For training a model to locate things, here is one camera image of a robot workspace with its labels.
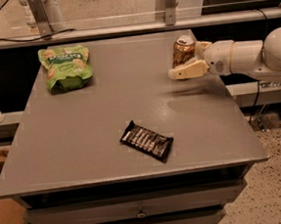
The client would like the black chocolate rxbar wrapper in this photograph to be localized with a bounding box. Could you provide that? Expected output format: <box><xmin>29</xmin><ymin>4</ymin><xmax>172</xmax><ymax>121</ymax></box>
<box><xmin>119</xmin><ymin>120</ymin><xmax>173</xmax><ymax>163</ymax></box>

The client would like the orange soda can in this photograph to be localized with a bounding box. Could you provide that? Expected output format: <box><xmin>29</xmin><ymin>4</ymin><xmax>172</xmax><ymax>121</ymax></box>
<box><xmin>172</xmin><ymin>35</ymin><xmax>196</xmax><ymax>67</ymax></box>

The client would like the right metal bracket post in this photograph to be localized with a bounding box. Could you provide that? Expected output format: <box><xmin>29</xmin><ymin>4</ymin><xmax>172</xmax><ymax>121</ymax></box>
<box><xmin>155</xmin><ymin>0</ymin><xmax>178</xmax><ymax>26</ymax></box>

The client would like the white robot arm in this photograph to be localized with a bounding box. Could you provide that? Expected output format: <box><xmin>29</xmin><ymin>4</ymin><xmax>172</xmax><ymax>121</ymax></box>
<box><xmin>167</xmin><ymin>27</ymin><xmax>281</xmax><ymax>83</ymax></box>

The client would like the left metal bracket post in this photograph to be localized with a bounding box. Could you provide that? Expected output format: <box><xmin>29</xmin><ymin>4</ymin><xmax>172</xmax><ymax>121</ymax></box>
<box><xmin>26</xmin><ymin>0</ymin><xmax>52</xmax><ymax>39</ymax></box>

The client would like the black cable on rail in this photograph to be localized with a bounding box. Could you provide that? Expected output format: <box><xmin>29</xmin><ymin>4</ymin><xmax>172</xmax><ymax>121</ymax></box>
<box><xmin>0</xmin><ymin>27</ymin><xmax>78</xmax><ymax>45</ymax></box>

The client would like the upper grey drawer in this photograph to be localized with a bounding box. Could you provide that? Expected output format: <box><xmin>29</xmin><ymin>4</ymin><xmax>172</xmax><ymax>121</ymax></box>
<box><xmin>24</xmin><ymin>179</ymin><xmax>246</xmax><ymax>224</ymax></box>

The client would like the grey metal rail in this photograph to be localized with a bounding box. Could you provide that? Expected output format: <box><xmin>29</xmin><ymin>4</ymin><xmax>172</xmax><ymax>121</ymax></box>
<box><xmin>0</xmin><ymin>7</ymin><xmax>281</xmax><ymax>50</ymax></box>

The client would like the green chip bag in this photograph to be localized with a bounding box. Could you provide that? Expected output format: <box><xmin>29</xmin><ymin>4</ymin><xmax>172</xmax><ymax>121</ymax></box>
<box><xmin>38</xmin><ymin>45</ymin><xmax>93</xmax><ymax>91</ymax></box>

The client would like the grey drawer cabinet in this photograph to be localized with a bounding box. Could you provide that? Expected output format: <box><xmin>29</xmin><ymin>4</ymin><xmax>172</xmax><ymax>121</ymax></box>
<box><xmin>0</xmin><ymin>31</ymin><xmax>267</xmax><ymax>213</ymax></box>

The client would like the white pipe behind bracket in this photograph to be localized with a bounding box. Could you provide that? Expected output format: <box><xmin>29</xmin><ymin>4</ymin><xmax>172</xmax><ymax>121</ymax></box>
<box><xmin>18</xmin><ymin>0</ymin><xmax>68</xmax><ymax>33</ymax></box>

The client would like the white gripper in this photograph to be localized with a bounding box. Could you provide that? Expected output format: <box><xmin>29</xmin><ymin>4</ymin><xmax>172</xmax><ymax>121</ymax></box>
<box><xmin>167</xmin><ymin>40</ymin><xmax>234</xmax><ymax>80</ymax></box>

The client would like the metal bracket post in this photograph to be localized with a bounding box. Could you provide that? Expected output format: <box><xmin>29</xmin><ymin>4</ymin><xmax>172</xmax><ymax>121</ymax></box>
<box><xmin>155</xmin><ymin>0</ymin><xmax>178</xmax><ymax>26</ymax></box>
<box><xmin>26</xmin><ymin>0</ymin><xmax>52</xmax><ymax>39</ymax></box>

